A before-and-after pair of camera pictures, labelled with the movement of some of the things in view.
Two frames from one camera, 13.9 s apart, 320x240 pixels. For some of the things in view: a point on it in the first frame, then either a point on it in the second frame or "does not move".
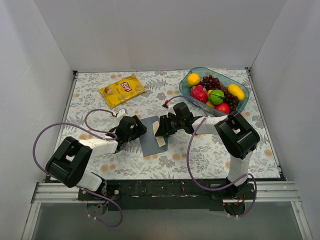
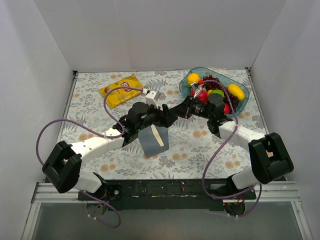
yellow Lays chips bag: [119, 92] does not move
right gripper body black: [163, 125] -> [187, 107]
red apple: [223, 107] does not move
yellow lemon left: [193, 79] does not move
